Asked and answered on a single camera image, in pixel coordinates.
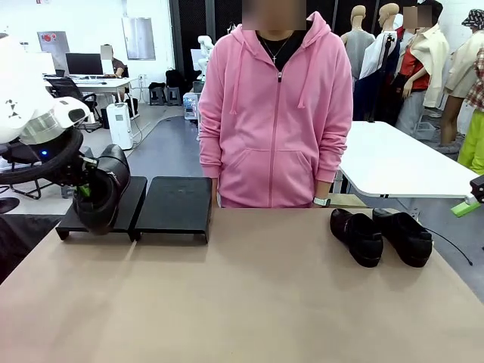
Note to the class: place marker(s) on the person in pink hoodie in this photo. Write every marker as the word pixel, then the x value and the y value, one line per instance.
pixel 276 113

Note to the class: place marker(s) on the white office desk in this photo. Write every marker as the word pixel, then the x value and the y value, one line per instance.
pixel 113 82

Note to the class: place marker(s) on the grey plastic stool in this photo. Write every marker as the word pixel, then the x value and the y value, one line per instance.
pixel 87 151

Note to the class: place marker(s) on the patterned bucket hat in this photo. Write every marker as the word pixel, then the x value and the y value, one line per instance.
pixel 474 19

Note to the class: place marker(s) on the grey wall electrical box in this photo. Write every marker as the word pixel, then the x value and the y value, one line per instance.
pixel 53 41

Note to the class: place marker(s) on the clear plastic storage box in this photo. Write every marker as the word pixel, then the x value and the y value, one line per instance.
pixel 190 106

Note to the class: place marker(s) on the mannequin with beige coat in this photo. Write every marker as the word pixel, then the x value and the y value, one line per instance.
pixel 463 64

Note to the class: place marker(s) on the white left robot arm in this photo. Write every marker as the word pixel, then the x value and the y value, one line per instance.
pixel 22 87

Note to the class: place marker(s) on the black leather loafer shoe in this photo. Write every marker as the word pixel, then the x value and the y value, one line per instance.
pixel 359 238
pixel 106 196
pixel 406 238

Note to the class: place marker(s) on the mannequin with red top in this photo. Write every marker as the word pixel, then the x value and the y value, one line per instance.
pixel 410 70

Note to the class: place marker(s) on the black shoe stand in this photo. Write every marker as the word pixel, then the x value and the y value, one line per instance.
pixel 177 204
pixel 132 204

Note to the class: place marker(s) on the person's right forearm pink sleeve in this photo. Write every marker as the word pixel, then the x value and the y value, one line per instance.
pixel 210 151

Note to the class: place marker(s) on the white folding table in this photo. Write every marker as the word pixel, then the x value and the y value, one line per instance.
pixel 397 159

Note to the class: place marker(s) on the person's left forearm pink sleeve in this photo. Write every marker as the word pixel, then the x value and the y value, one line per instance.
pixel 332 155

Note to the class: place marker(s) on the grey storage bin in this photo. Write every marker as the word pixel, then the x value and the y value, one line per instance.
pixel 425 130

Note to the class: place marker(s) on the metal wall panel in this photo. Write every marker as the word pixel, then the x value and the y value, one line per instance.
pixel 138 38

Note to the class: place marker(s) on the neon yellow trousers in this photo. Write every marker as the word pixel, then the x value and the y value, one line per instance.
pixel 472 143

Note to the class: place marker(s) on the black plastic stool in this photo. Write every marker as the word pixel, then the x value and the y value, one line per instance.
pixel 157 94
pixel 174 96

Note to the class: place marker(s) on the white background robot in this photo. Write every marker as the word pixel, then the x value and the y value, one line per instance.
pixel 206 47

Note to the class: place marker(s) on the seated person at desk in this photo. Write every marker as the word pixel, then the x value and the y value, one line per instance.
pixel 117 66

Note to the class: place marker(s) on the black backpack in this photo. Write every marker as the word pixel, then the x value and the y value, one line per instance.
pixel 173 77

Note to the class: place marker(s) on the mannequin with white navy jacket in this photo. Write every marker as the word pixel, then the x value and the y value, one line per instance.
pixel 372 60

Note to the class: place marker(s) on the black mesh office chair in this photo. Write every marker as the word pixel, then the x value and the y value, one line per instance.
pixel 66 89
pixel 22 191

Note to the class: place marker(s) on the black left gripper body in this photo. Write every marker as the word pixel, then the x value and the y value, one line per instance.
pixel 70 172

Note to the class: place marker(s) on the black computer monitor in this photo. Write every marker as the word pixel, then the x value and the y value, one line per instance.
pixel 84 64

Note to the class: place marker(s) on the mannequin with grey tank top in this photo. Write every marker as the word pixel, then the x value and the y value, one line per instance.
pixel 357 49

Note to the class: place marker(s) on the mannequin with cream jacket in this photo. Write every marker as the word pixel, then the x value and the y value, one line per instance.
pixel 435 49

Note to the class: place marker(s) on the red plaid garment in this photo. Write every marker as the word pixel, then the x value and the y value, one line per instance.
pixel 478 87

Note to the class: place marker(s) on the silver wristwatch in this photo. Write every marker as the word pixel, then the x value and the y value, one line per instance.
pixel 321 201

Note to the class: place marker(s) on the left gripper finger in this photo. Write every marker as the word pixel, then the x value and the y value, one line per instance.
pixel 84 191
pixel 91 162

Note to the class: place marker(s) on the white air purifier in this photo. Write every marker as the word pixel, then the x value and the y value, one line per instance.
pixel 120 126

